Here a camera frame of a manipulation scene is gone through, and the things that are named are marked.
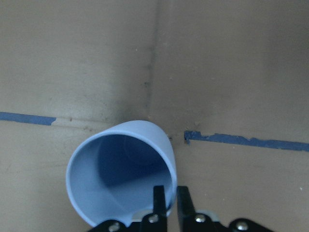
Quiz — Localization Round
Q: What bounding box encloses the light blue plastic cup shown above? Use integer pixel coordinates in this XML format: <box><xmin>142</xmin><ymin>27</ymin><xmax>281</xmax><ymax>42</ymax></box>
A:
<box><xmin>66</xmin><ymin>120</ymin><xmax>177</xmax><ymax>227</ymax></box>

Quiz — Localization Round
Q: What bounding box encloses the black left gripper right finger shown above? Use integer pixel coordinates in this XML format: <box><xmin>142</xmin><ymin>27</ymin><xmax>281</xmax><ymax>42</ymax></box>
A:
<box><xmin>177</xmin><ymin>186</ymin><xmax>218</xmax><ymax>232</ymax></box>

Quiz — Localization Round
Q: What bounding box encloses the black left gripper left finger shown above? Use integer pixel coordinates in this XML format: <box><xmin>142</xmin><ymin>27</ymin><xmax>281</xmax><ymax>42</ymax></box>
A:
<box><xmin>141</xmin><ymin>186</ymin><xmax>168</xmax><ymax>232</ymax></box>

